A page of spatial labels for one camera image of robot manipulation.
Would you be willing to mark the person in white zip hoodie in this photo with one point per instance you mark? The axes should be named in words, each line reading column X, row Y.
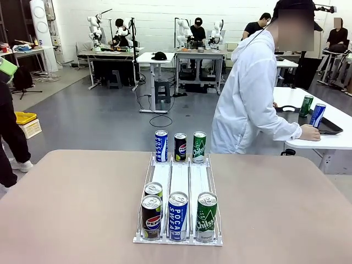
column 247, row 90

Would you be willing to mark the person black shirt with glasses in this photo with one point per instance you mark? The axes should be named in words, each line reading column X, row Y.
column 255, row 28

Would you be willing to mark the person's right forearm white sleeve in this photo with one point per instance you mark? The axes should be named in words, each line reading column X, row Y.
column 286, row 126

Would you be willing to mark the black caster foot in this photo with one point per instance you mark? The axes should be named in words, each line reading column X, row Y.
column 288, row 152

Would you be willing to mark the black light stand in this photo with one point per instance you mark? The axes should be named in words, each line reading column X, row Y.
column 134, row 49

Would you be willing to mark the white plastic crate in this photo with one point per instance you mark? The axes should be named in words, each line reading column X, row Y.
column 31, row 129

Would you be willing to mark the black Pepsi can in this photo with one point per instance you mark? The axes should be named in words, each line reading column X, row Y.
column 151, row 220
column 180, row 148
column 153, row 188

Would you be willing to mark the red cup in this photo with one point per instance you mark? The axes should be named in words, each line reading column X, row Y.
column 5, row 48

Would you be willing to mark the white desk with robot arms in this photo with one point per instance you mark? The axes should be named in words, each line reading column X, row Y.
column 200, row 53

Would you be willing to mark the white tower air conditioner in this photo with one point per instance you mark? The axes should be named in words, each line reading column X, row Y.
column 41, row 33

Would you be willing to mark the seated person in black top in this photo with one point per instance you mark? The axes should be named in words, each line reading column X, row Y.
column 337, row 37

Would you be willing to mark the person in black cap and shirt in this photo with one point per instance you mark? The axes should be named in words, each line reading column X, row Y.
column 198, row 33

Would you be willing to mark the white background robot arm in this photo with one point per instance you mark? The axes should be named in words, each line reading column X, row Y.
column 182, row 31
column 94, row 30

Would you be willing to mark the seated person black hair black top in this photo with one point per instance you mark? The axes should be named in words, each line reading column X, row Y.
column 121, row 37

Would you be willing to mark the cluttered white side table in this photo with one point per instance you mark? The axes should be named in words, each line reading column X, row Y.
column 30, row 50

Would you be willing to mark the person's right hand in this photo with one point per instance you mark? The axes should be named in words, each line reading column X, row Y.
column 310, row 133

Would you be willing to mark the black cap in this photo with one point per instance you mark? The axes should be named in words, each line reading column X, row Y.
column 159, row 56

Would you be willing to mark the person in black trousers white shoes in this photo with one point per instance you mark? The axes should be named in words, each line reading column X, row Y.
column 11, row 132

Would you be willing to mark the green Chilsung cider can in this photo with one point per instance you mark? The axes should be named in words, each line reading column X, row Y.
column 206, row 220
column 199, row 148
column 306, row 105

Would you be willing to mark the large white table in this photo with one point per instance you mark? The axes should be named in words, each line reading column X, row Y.
column 338, row 143

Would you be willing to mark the black tripod with bag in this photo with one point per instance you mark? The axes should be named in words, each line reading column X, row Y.
column 24, row 82

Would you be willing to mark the white height adjustable desk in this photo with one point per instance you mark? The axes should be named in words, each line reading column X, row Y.
column 156, row 59

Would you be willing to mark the yellow plastic crate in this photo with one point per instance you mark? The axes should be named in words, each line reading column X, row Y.
column 24, row 117

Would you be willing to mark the white background desk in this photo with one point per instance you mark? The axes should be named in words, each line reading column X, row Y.
column 287, row 64

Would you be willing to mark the grey plastic stool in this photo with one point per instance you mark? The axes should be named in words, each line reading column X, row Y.
column 162, row 92

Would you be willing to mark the blue Pocari Sweat can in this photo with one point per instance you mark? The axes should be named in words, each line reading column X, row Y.
column 178, row 220
column 317, row 115
column 161, row 145

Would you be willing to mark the black plastic serving tray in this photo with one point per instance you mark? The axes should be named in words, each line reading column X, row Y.
column 330, row 126

